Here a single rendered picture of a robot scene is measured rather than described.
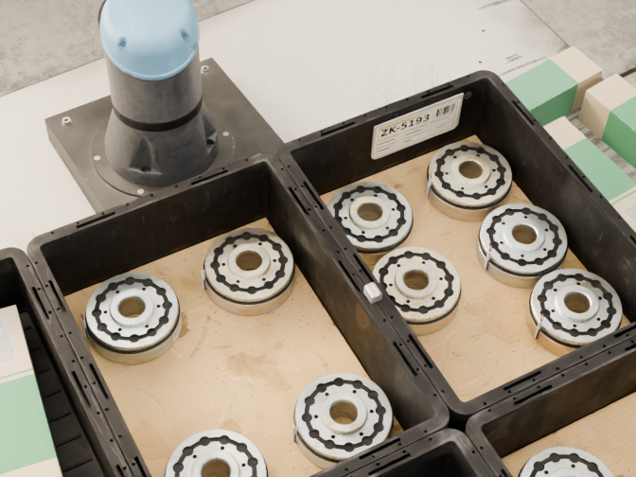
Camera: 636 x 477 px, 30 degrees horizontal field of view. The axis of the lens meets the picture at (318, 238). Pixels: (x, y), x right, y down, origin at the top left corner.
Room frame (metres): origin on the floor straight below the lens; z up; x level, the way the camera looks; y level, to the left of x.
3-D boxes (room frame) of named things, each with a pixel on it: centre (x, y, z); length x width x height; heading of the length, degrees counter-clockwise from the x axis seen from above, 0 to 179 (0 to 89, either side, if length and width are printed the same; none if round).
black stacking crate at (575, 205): (0.82, -0.17, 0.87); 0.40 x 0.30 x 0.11; 30
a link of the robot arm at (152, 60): (1.09, 0.22, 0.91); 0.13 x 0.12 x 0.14; 16
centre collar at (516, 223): (0.86, -0.24, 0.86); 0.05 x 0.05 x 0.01
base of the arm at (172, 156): (1.07, 0.22, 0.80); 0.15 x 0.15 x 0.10
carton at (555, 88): (1.20, -0.28, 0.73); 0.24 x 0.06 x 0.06; 128
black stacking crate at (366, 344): (0.67, 0.09, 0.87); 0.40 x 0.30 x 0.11; 30
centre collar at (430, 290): (0.78, -0.11, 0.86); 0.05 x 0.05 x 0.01
